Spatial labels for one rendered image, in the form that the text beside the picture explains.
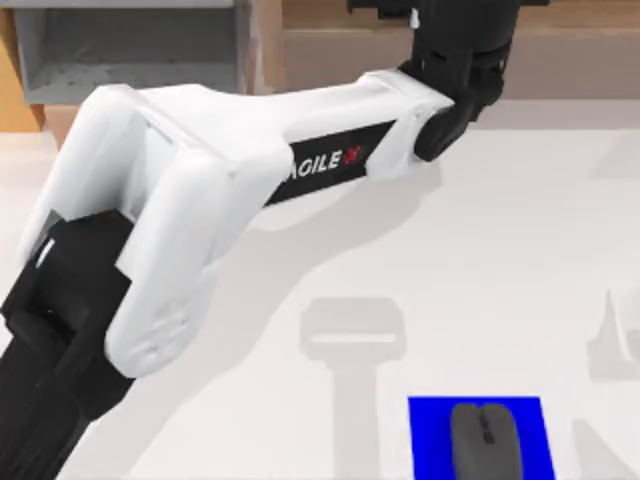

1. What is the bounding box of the wooden cupboard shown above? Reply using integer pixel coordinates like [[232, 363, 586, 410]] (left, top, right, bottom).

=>
[[0, 0, 640, 134]]

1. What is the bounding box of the grey pierced drawer inside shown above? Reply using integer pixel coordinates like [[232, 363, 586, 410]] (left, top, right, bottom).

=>
[[13, 0, 257, 106]]

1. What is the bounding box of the blue mouse pad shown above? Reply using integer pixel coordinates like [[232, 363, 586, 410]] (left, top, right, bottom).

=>
[[408, 395, 557, 480]]

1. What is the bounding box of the grey computer mouse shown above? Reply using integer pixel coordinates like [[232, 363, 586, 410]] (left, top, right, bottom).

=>
[[449, 402, 522, 480]]

